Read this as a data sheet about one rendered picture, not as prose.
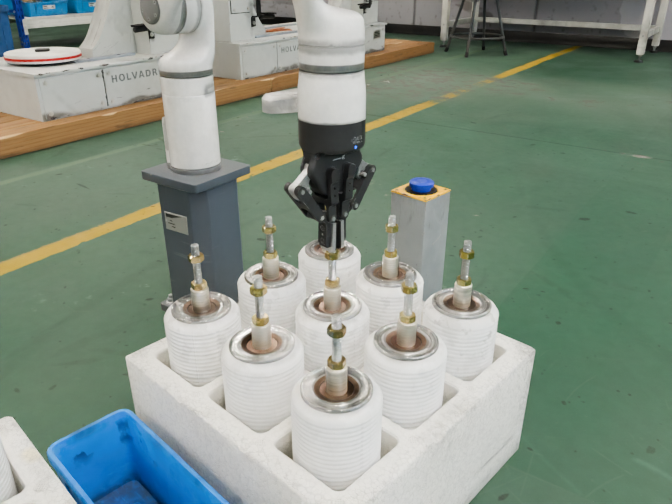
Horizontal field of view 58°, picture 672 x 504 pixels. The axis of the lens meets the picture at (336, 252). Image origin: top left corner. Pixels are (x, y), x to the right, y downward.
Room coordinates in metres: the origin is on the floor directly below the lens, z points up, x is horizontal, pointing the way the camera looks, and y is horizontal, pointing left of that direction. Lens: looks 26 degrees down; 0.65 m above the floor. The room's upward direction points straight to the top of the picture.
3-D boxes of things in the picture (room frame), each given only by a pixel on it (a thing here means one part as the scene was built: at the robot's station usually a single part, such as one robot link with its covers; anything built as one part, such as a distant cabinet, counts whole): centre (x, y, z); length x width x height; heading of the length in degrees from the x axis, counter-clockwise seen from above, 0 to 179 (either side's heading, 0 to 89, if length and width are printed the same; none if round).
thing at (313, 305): (0.66, 0.00, 0.25); 0.08 x 0.08 x 0.01
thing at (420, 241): (0.93, -0.14, 0.16); 0.07 x 0.07 x 0.31; 47
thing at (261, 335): (0.58, 0.09, 0.26); 0.02 x 0.02 x 0.03
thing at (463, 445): (0.66, 0.00, 0.09); 0.39 x 0.39 x 0.18; 47
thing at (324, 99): (0.68, 0.02, 0.53); 0.11 x 0.09 x 0.06; 44
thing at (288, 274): (0.75, 0.09, 0.25); 0.08 x 0.08 x 0.01
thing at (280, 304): (0.75, 0.09, 0.16); 0.10 x 0.10 x 0.18
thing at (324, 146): (0.66, 0.00, 0.45); 0.08 x 0.08 x 0.09
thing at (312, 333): (0.66, 0.00, 0.16); 0.10 x 0.10 x 0.18
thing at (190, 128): (1.09, 0.26, 0.39); 0.09 x 0.09 x 0.17; 55
